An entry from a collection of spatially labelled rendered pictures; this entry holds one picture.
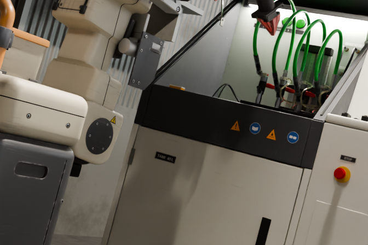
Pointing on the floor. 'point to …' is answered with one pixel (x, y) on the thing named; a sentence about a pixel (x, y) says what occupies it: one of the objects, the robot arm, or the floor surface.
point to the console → (344, 211)
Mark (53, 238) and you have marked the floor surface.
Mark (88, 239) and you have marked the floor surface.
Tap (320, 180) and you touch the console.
